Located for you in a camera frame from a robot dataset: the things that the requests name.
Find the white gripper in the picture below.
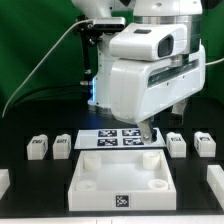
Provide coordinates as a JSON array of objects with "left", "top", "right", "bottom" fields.
[{"left": 110, "top": 46, "right": 205, "bottom": 144}]

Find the white square tabletop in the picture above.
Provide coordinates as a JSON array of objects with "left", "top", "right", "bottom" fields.
[{"left": 68, "top": 149, "right": 176, "bottom": 211}]

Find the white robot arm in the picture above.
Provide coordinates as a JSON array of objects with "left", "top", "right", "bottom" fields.
[{"left": 71, "top": 0, "right": 205, "bottom": 144}]

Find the white sheet with tags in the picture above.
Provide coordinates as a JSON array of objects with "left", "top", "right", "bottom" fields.
[{"left": 74, "top": 128, "right": 165, "bottom": 150}]

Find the white obstacle right piece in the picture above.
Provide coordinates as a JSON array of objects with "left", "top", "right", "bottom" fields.
[{"left": 207, "top": 165, "right": 224, "bottom": 210}]

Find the white obstacle piece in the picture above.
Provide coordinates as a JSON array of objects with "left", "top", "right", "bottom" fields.
[
  {"left": 207, "top": 165, "right": 224, "bottom": 210},
  {"left": 0, "top": 169, "right": 10, "bottom": 199}
]

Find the white obstacle left piece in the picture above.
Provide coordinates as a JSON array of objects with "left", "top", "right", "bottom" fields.
[{"left": 0, "top": 169, "right": 10, "bottom": 199}]

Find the black camera stand pole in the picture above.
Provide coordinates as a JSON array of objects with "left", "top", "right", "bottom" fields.
[{"left": 76, "top": 15, "right": 99, "bottom": 85}]

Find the grey camera on stand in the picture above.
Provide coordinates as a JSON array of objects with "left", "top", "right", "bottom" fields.
[{"left": 93, "top": 17, "right": 126, "bottom": 32}]

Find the grey cable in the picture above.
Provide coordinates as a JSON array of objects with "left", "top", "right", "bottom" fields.
[{"left": 1, "top": 19, "right": 94, "bottom": 119}]

